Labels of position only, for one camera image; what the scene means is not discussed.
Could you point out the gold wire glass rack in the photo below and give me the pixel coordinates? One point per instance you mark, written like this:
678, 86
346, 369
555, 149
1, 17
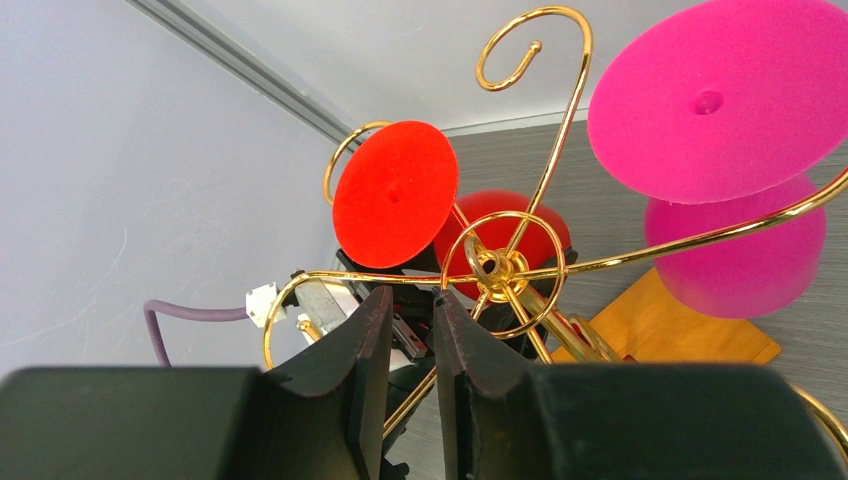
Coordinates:
508, 250

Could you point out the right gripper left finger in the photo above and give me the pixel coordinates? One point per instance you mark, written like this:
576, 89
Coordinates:
320, 415

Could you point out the pink plastic wine glass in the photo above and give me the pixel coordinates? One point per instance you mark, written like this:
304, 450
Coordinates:
717, 113

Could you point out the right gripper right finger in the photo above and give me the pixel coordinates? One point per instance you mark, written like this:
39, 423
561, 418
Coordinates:
505, 417

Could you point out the red plastic wine glass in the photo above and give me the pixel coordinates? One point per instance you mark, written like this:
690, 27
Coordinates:
397, 198

